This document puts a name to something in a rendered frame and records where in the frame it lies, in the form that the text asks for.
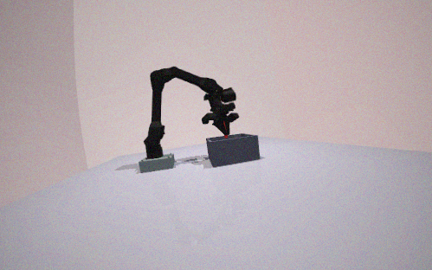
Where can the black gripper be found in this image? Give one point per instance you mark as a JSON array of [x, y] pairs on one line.
[[219, 119]]

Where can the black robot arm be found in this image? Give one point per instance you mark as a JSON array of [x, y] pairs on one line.
[[164, 75]]

